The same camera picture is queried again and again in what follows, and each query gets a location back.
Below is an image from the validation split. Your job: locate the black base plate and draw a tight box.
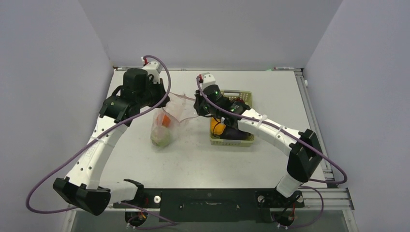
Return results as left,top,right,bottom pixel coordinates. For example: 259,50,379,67
114,188,305,222

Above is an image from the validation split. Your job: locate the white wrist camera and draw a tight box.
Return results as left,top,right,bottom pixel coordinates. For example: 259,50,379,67
141,57,162,84
198,72,216,90

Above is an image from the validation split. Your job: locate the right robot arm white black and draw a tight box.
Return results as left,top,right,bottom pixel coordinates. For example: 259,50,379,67
194,84,322,207

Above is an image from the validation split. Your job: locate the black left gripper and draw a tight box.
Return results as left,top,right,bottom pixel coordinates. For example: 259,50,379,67
136,78,170,109

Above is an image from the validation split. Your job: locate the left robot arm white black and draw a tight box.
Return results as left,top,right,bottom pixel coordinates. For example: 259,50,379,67
53,65,169,216

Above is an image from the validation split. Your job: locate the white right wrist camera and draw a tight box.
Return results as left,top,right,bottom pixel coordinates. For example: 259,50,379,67
198,72,216,90

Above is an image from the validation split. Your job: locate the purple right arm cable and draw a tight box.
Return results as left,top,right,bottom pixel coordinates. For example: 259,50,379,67
196,76,348,185

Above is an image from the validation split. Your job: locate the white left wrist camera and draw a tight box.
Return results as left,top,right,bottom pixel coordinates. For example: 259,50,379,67
141,57,162,84

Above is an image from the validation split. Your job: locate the beige plastic basket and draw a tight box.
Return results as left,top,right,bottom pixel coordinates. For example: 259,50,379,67
209,90,254,147

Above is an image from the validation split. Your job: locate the clear zip top bag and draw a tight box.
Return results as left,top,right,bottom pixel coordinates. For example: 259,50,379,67
150,92,198,148

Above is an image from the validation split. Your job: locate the yellow bell pepper toy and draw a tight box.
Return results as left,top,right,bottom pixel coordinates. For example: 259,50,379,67
210,117,226,138

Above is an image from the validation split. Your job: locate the purple eggplant toy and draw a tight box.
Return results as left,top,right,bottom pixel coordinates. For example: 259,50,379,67
220,127,250,140

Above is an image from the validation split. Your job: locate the green cabbage toy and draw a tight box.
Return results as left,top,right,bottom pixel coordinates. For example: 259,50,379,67
150,125,172,147

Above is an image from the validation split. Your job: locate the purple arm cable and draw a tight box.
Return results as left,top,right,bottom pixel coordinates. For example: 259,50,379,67
196,76,348,185
25,55,172,215

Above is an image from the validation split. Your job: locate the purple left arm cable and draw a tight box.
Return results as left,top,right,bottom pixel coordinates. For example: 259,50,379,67
25,55,172,215

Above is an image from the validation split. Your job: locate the orange pumpkin toy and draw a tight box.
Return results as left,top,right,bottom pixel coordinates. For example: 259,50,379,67
156,114,172,128

